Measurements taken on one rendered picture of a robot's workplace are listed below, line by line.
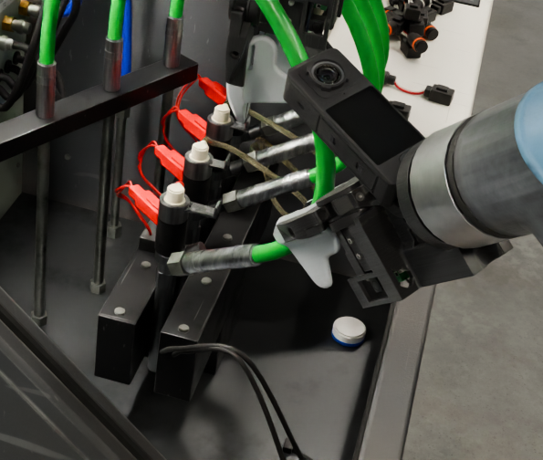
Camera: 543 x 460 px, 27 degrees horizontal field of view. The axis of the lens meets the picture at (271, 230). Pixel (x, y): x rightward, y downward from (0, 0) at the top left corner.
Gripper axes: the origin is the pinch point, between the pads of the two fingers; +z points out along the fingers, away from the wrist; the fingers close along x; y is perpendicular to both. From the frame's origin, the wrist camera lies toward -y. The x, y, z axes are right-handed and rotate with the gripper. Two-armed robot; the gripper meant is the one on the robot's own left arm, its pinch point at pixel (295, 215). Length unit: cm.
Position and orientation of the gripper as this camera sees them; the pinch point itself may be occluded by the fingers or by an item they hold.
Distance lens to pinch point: 87.3
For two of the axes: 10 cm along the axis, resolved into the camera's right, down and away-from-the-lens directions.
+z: -4.2, 1.6, 8.9
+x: 7.6, -4.7, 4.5
